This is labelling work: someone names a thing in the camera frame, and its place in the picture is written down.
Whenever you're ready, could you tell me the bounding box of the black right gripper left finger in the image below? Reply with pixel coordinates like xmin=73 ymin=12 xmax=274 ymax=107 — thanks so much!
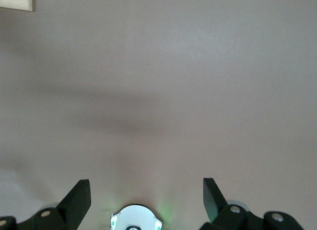
xmin=0 ymin=179 xmax=92 ymax=230

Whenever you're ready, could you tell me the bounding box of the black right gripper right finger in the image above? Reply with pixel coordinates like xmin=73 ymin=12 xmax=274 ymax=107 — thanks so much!
xmin=199 ymin=177 xmax=306 ymax=230

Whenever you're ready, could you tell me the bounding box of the bamboo cutting board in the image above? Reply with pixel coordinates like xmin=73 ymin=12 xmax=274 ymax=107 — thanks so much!
xmin=0 ymin=0 xmax=34 ymax=12

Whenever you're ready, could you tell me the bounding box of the brown table cover sheet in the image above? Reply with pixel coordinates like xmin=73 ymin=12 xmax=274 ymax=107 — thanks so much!
xmin=0 ymin=0 xmax=317 ymax=230

